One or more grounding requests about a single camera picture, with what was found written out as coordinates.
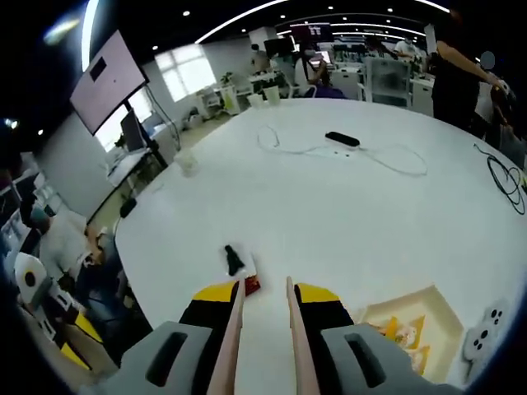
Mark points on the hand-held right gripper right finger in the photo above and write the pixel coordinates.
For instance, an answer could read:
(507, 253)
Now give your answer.
(325, 314)

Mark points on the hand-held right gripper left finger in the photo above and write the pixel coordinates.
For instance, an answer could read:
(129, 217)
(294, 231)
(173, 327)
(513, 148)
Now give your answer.
(206, 321)

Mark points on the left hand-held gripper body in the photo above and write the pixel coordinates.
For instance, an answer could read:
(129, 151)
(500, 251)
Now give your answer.
(37, 288)

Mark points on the red food packet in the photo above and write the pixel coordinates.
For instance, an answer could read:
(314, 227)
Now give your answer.
(252, 284)

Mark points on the black food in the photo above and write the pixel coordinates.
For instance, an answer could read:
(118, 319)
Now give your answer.
(234, 261)

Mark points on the orange food candy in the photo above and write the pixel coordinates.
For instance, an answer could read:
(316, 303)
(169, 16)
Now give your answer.
(413, 329)

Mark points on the cream hexagonal container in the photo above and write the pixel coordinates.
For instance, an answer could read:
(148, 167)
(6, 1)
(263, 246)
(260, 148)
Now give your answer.
(432, 304)

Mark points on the white shelving unit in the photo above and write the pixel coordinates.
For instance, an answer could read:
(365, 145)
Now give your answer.
(24, 205)

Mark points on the black computer mouse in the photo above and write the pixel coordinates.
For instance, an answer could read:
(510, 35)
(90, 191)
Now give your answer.
(127, 207)

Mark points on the white paper cup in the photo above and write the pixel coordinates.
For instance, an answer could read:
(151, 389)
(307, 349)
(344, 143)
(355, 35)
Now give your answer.
(186, 162)

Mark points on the white handheld controller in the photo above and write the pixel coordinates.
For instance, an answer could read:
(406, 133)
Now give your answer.
(486, 337)

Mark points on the black oblong device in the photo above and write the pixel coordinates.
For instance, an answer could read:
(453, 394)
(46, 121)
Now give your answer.
(342, 139)

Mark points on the open laptop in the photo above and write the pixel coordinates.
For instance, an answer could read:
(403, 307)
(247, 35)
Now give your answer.
(131, 131)

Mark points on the large white-screen monitor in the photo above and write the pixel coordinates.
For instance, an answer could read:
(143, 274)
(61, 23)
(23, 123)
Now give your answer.
(107, 82)

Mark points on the small white cup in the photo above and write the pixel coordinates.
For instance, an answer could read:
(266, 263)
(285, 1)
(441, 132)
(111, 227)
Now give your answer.
(254, 101)

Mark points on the tall white cup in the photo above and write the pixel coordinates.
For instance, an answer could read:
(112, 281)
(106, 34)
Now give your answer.
(271, 94)

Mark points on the white office chair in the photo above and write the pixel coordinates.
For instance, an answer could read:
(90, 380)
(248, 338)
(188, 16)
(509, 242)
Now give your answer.
(306, 88)
(387, 82)

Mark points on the potted green plant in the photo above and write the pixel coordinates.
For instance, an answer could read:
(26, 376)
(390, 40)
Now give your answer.
(227, 79)

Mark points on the pink-screen desktop monitor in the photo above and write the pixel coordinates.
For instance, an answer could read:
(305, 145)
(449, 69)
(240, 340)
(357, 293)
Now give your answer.
(324, 58)

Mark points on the wide curved ceiling light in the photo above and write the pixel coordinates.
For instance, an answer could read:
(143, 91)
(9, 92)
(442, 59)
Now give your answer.
(90, 33)

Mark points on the black desktop monitor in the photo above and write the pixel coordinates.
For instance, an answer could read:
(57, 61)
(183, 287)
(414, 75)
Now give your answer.
(279, 47)

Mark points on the thin curved ceiling light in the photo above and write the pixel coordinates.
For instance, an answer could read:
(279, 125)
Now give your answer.
(230, 20)

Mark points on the dark wall display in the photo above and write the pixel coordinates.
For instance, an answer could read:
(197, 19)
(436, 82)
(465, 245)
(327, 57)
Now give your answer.
(311, 31)

